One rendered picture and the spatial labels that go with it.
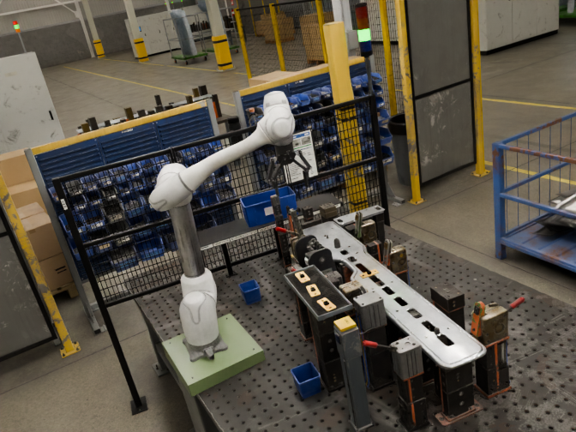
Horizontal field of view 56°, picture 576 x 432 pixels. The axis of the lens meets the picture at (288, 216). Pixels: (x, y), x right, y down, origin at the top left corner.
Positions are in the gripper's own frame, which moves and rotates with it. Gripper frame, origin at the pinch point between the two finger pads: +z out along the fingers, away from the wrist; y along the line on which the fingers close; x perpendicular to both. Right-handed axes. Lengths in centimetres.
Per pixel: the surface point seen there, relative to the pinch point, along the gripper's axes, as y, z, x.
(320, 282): -5.0, 30.2, -29.8
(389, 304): 20, 46, -38
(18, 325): -168, 110, 184
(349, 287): 7.6, 38.3, -28.0
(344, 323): -9, 30, -60
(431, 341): 20, 46, -67
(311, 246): 4.0, 29.5, 0.5
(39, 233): -147, 77, 275
